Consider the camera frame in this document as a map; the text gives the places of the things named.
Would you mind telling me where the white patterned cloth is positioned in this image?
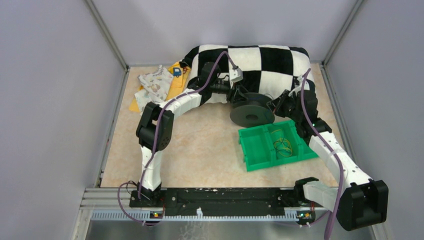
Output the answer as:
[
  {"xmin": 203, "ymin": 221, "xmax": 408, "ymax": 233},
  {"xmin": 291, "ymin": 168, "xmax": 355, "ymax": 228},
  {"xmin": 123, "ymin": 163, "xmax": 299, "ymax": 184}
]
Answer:
[{"xmin": 134, "ymin": 65, "xmax": 173, "ymax": 113}]

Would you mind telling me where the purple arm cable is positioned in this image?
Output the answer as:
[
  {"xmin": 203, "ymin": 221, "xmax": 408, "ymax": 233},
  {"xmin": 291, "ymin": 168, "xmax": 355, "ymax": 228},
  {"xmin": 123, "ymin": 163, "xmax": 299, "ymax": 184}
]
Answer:
[
  {"xmin": 117, "ymin": 50, "xmax": 238, "ymax": 227},
  {"xmin": 299, "ymin": 68, "xmax": 345, "ymax": 240}
]

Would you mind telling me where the grey slotted cable duct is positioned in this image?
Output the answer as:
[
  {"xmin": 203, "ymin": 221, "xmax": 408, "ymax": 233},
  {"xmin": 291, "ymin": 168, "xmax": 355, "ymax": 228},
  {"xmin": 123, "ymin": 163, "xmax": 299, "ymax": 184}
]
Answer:
[{"xmin": 91, "ymin": 208, "xmax": 314, "ymax": 222}]

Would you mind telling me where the yellow wire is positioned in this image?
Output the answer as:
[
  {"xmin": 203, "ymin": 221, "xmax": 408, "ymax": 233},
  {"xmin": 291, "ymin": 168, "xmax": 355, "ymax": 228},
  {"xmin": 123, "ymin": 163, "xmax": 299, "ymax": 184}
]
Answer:
[{"xmin": 270, "ymin": 129, "xmax": 294, "ymax": 157}]

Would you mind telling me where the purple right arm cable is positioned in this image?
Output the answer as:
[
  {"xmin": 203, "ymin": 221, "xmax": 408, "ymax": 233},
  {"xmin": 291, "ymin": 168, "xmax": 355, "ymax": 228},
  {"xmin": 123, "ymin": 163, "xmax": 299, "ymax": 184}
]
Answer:
[{"xmin": 299, "ymin": 68, "xmax": 345, "ymax": 240}]

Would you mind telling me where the green three-compartment bin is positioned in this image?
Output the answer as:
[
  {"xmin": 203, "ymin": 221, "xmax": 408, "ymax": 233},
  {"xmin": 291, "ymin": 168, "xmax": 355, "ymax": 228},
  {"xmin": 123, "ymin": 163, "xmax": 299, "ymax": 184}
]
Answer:
[{"xmin": 238, "ymin": 120, "xmax": 318, "ymax": 172}]

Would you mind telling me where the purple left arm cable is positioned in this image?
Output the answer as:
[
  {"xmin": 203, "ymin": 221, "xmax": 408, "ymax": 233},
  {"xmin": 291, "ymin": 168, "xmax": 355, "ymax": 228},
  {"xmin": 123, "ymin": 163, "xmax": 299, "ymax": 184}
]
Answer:
[{"xmin": 117, "ymin": 50, "xmax": 238, "ymax": 227}]

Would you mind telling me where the black white checkered blanket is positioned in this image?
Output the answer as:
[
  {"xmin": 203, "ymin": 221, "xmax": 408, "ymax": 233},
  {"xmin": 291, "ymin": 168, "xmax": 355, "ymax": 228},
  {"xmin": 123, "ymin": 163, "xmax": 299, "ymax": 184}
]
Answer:
[{"xmin": 179, "ymin": 44, "xmax": 311, "ymax": 99}]

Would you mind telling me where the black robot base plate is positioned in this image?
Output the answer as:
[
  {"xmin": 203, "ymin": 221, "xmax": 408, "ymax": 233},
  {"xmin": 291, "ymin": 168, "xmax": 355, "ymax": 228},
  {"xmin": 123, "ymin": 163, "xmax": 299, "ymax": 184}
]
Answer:
[{"xmin": 129, "ymin": 187, "xmax": 311, "ymax": 217}]

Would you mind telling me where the dark grey filament spool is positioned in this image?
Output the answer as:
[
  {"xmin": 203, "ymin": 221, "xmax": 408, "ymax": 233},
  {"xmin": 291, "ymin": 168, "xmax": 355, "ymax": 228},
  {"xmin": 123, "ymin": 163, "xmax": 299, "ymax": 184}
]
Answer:
[{"xmin": 229, "ymin": 92, "xmax": 275, "ymax": 128}]

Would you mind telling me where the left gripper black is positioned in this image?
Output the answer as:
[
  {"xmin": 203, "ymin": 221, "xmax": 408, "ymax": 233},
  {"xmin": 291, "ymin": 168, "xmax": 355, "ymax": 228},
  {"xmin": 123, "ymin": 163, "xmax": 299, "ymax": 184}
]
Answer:
[{"xmin": 209, "ymin": 79, "xmax": 249, "ymax": 104}]

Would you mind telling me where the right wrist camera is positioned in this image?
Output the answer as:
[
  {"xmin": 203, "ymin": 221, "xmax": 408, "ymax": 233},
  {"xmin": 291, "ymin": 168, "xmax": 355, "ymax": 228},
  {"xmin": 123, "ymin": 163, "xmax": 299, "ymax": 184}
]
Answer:
[{"xmin": 294, "ymin": 77, "xmax": 316, "ymax": 95}]

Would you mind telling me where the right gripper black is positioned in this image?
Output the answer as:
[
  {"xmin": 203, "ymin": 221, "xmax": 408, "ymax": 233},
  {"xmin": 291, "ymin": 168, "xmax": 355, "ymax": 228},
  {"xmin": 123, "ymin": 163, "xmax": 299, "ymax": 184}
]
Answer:
[{"xmin": 267, "ymin": 89, "xmax": 303, "ymax": 123}]

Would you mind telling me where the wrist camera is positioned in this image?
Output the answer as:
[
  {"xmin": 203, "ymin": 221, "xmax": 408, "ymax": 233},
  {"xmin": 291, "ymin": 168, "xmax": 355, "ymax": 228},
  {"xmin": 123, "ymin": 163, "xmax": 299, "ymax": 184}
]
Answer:
[
  {"xmin": 229, "ymin": 67, "xmax": 243, "ymax": 83},
  {"xmin": 294, "ymin": 77, "xmax": 316, "ymax": 95}
]

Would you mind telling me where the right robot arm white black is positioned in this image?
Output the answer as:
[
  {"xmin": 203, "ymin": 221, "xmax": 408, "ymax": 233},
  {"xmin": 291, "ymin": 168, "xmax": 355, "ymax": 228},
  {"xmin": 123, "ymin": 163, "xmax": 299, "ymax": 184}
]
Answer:
[{"xmin": 266, "ymin": 90, "xmax": 389, "ymax": 231}]

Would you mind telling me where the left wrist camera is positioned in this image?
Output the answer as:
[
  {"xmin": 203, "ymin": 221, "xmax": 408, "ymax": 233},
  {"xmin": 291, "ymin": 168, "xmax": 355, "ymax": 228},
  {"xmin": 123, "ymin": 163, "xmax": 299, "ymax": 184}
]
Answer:
[{"xmin": 229, "ymin": 67, "xmax": 243, "ymax": 83}]

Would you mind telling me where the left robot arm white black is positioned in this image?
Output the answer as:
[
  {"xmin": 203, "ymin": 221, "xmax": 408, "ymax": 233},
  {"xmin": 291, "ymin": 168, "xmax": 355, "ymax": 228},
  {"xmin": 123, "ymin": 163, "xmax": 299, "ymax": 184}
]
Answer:
[{"xmin": 136, "ymin": 62, "xmax": 244, "ymax": 207}]

